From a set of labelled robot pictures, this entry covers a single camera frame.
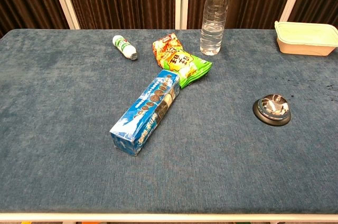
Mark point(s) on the silver black call bell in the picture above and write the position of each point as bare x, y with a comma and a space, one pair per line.
272, 109

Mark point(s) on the blue cookie box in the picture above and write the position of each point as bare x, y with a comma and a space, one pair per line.
148, 113

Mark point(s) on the green orange snack bag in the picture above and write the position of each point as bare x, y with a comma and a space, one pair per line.
179, 60

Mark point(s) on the small white green bottle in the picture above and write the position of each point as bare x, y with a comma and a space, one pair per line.
124, 47

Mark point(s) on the clear plastic water bottle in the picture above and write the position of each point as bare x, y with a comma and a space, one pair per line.
214, 20

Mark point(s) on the blue fabric table cloth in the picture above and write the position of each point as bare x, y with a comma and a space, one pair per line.
79, 129

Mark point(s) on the beige lunch box green lid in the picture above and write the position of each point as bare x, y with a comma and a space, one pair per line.
306, 39

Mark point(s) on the white table edge rail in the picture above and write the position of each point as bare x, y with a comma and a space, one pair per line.
169, 217

